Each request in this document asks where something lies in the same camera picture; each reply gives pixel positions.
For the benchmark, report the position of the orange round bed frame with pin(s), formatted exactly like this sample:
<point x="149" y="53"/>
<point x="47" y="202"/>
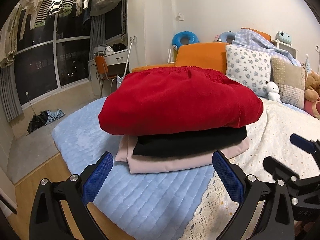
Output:
<point x="211" y="55"/>

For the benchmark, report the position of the cream daisy lace blanket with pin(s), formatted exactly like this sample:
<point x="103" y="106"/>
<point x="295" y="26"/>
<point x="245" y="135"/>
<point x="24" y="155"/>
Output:
<point x="269" y="136"/>

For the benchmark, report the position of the small white plush toy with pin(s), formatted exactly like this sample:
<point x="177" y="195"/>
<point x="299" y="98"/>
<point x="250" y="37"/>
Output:
<point x="272" y="90"/>

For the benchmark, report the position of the party hat plush toy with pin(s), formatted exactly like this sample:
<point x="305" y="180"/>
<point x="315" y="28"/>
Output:
<point x="307" y="65"/>

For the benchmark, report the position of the light blue quilted mattress pad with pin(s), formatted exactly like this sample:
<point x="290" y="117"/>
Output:
<point x="145" y="206"/>

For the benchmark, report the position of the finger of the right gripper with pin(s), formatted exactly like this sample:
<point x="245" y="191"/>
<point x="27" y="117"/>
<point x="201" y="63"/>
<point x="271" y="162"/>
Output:
<point x="297" y="187"/>
<point x="310" y="147"/>

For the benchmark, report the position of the folded black garment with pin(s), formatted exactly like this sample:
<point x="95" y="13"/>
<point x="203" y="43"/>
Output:
<point x="187" y="143"/>

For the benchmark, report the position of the folded pink garment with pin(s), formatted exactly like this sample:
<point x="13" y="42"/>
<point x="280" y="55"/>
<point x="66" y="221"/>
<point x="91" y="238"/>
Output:
<point x="146" y="164"/>

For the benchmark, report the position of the orange desk chair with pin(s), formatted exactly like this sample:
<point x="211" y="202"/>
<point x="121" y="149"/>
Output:
<point x="103" y="73"/>

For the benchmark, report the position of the white bedside shelf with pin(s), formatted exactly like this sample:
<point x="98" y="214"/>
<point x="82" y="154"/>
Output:
<point x="286" y="47"/>

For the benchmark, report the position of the white blue floral pillow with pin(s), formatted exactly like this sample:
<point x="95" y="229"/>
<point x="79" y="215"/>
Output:
<point x="250" y="68"/>

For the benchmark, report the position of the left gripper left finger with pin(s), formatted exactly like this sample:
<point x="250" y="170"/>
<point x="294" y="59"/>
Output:
<point x="47" y="219"/>

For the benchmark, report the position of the blue neck pillow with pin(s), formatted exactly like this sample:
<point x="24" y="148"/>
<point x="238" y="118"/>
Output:
<point x="226" y="37"/>
<point x="184" y="38"/>

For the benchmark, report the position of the red knit sweater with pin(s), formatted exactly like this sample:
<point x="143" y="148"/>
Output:
<point x="169" y="100"/>

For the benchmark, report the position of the grey curtain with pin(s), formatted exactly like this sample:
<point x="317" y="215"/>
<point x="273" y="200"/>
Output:
<point x="9" y="95"/>

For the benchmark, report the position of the pink bear face cushion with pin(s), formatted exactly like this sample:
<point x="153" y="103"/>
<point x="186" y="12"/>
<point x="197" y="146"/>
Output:
<point x="313" y="108"/>

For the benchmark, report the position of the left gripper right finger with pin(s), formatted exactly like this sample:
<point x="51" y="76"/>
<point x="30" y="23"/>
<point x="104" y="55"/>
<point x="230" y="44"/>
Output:
<point x="276" y="218"/>

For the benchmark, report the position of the clothes heap on floor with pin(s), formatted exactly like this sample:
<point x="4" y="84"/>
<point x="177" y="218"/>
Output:
<point x="43" y="119"/>

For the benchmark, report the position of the hanging striped clothes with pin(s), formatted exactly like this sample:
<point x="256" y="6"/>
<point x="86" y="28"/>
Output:
<point x="12" y="29"/>

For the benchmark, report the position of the white desk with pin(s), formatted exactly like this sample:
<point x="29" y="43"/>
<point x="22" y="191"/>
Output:
<point x="116" y="64"/>

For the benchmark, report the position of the blue checkered duvet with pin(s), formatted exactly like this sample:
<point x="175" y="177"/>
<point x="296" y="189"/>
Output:
<point x="254" y="41"/>

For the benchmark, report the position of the beige patchwork pillow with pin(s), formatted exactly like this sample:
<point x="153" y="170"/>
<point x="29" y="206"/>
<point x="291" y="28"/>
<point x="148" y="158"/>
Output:
<point x="290" y="80"/>

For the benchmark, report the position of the mint green projector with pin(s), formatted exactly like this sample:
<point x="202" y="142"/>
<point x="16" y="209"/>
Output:
<point x="284" y="37"/>

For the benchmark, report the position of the brown plush bear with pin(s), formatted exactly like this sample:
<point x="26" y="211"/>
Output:
<point x="312" y="84"/>

